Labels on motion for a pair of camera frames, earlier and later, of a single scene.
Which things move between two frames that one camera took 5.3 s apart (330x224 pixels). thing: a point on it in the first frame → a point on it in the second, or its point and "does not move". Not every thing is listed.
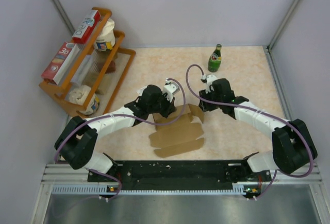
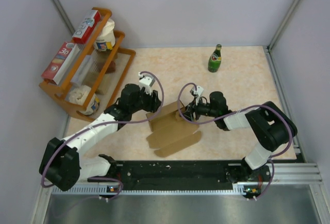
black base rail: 179,174 does not move
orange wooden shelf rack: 97,70 does not move
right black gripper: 204,105 → 191,108
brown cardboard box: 179,135 does not move
